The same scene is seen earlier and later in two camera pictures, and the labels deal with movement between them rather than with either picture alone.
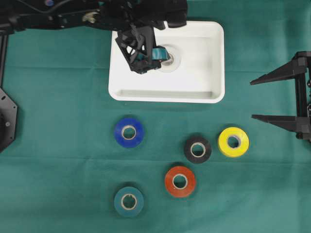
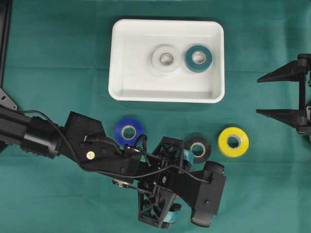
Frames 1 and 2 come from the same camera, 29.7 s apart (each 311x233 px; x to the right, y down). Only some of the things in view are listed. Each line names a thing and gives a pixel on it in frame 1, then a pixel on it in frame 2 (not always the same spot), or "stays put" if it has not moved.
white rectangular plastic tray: x=194 y=72 stays put
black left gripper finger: x=150 y=64 → x=169 y=150
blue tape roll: x=138 y=128 stays put
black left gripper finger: x=136 y=44 → x=153 y=206
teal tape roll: x=131 y=211 → x=198 y=58
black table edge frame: x=4 y=49 stays put
